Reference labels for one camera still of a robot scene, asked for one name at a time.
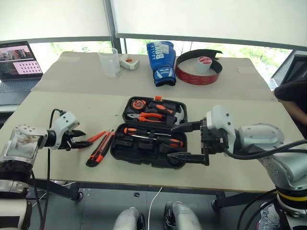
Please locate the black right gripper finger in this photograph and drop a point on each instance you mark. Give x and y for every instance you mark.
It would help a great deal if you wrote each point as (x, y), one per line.
(189, 127)
(192, 158)

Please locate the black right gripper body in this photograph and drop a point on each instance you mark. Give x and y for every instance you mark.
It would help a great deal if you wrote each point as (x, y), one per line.
(212, 140)

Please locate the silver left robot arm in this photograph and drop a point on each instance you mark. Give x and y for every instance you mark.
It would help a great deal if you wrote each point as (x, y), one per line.
(24, 143)

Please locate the open laptop computer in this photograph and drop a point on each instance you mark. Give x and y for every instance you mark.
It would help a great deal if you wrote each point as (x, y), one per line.
(19, 72)

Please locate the white roller blind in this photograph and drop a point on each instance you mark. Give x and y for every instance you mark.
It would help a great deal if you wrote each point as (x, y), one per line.
(211, 16)
(52, 16)

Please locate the white tape roll red top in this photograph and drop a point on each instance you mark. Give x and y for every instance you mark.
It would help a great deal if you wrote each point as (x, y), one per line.
(204, 64)

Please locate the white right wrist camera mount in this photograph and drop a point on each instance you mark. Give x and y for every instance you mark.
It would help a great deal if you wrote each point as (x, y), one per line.
(219, 117)

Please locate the person in dark clothing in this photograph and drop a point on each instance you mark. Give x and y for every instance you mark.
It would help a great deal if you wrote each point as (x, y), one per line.
(293, 95)

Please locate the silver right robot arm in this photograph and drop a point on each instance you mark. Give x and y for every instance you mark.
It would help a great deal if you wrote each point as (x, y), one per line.
(261, 134)

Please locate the red black coiled strip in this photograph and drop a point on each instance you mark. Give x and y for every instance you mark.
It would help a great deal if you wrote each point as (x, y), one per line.
(196, 79)

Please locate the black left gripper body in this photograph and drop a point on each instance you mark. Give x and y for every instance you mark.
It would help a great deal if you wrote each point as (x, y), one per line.
(69, 140)

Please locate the orange black utility knife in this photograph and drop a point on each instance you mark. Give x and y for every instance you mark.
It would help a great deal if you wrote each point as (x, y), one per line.
(99, 151)

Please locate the dark window frame post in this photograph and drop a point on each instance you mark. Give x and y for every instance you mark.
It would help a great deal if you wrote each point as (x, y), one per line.
(115, 31)

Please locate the black plastic tool case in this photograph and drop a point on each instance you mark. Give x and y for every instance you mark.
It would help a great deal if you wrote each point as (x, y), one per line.
(134, 151)

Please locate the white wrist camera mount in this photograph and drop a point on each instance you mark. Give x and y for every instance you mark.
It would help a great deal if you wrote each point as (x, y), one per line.
(219, 117)
(64, 121)

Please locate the white grey sneaker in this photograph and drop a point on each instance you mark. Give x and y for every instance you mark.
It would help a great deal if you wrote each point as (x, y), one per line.
(267, 216)

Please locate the thin orange hand tool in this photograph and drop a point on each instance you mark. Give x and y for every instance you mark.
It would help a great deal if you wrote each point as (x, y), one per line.
(97, 136)

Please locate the grey rounded robot foot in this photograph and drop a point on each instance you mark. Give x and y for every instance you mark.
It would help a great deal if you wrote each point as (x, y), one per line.
(182, 216)
(128, 220)

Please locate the orange black tape measure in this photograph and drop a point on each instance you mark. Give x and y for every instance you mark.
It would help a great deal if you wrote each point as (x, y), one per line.
(138, 104)

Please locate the orange black short screwdriver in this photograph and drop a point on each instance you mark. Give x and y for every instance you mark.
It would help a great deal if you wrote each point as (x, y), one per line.
(130, 130)

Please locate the orange black long screwdriver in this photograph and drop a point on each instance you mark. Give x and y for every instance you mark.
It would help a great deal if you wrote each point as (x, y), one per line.
(171, 141)

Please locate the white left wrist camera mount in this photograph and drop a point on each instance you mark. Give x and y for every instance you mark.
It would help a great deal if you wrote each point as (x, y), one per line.
(64, 121)

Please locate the black table leg frame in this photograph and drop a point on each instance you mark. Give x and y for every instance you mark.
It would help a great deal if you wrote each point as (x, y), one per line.
(60, 189)
(230, 200)

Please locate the clear plastic measuring cup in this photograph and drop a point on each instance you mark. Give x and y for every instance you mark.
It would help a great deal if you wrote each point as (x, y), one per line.
(109, 63)

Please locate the blue boxing glove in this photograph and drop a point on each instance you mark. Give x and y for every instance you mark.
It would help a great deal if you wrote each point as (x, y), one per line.
(161, 62)

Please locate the small black floor object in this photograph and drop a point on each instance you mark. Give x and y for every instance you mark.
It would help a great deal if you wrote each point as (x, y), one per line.
(136, 194)

